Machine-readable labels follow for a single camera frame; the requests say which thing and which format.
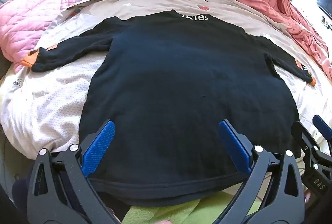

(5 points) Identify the mauve printed bed sheet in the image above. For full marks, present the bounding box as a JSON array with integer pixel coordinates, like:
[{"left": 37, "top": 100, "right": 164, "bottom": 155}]
[{"left": 0, "top": 0, "right": 332, "bottom": 162}]

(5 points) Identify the black television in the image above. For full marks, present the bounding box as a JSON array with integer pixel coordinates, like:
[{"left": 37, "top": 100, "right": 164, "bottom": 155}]
[{"left": 317, "top": 0, "right": 332, "bottom": 19}]

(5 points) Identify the pink quilted blanket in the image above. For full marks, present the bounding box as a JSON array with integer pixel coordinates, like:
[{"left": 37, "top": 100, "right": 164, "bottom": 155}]
[{"left": 0, "top": 0, "right": 98, "bottom": 69}]

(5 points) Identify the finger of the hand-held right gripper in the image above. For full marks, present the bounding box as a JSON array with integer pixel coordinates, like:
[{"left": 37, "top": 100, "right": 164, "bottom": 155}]
[
  {"left": 290, "top": 121, "right": 328, "bottom": 165},
  {"left": 312, "top": 115, "right": 332, "bottom": 154}
]

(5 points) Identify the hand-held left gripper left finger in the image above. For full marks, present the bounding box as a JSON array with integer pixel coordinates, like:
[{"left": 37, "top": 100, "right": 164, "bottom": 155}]
[{"left": 27, "top": 120, "right": 122, "bottom": 224}]

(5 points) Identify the person's right hand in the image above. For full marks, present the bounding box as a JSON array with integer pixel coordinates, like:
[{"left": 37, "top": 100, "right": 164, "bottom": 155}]
[{"left": 303, "top": 189, "right": 315, "bottom": 205}]

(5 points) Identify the green cloth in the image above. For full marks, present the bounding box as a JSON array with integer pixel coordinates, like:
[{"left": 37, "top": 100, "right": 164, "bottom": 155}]
[{"left": 122, "top": 189, "right": 262, "bottom": 224}]

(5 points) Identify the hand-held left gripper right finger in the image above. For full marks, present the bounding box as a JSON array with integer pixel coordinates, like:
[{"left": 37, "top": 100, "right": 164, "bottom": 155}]
[{"left": 218, "top": 119, "right": 305, "bottom": 224}]

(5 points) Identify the black sweater with orange patches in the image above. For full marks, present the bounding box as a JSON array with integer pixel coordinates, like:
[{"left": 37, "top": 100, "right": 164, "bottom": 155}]
[{"left": 22, "top": 10, "right": 317, "bottom": 207}]

